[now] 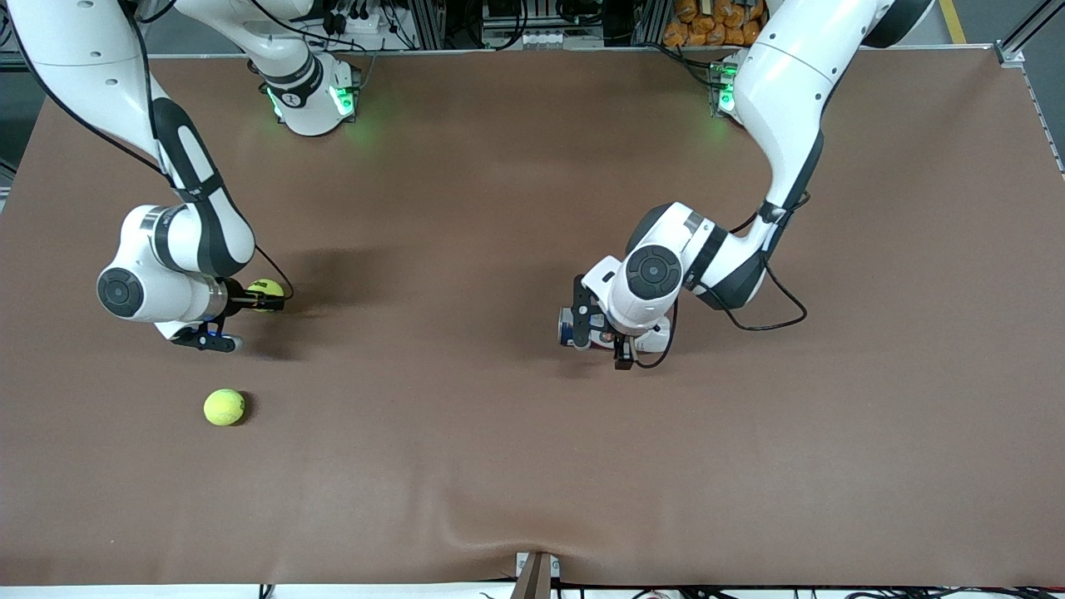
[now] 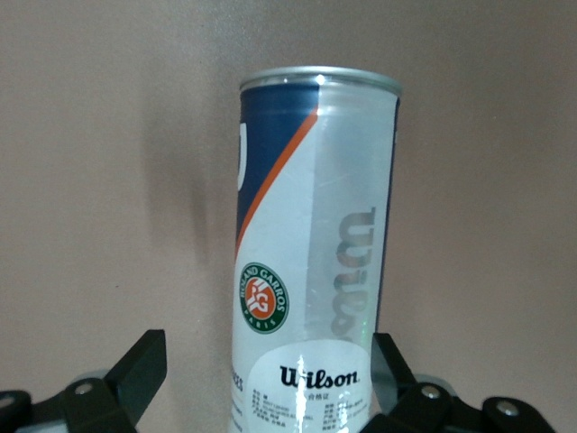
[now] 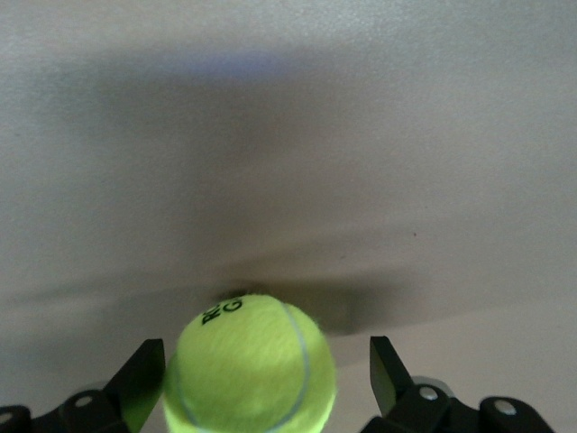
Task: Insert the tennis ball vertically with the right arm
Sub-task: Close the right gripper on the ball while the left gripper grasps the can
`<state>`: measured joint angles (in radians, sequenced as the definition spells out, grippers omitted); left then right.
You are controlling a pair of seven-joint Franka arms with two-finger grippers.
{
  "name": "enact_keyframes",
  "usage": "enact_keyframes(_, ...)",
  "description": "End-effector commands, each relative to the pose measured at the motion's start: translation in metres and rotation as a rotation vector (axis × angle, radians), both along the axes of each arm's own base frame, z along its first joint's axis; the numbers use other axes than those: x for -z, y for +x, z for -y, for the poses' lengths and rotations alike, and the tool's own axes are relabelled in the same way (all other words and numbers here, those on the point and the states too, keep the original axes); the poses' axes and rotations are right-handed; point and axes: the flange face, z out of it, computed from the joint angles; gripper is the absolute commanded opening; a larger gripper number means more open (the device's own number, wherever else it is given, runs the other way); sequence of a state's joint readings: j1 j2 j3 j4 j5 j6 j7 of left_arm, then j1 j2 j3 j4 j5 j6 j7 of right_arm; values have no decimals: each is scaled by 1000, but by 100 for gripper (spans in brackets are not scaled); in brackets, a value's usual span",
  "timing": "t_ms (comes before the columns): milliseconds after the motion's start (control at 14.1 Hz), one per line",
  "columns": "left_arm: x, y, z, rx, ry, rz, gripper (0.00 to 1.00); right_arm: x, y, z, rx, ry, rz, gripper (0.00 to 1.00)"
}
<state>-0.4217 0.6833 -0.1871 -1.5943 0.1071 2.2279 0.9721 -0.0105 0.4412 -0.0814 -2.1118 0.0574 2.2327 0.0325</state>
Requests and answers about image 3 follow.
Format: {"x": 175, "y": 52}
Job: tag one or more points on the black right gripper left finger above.
{"x": 128, "y": 390}

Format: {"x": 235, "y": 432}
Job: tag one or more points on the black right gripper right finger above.
{"x": 392, "y": 383}

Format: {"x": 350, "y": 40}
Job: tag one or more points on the yellow Wilson tennis ball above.
{"x": 252, "y": 365}

